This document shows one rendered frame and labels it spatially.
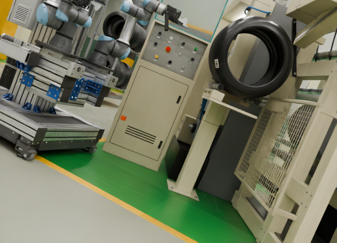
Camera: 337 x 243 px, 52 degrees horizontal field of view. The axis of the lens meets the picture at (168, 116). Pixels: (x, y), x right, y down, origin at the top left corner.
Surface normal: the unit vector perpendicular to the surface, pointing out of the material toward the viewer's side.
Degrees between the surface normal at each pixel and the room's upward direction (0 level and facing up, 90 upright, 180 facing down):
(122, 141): 90
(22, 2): 90
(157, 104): 90
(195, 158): 90
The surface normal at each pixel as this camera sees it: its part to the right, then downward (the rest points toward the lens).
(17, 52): -0.30, -0.04
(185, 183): 0.05, 0.11
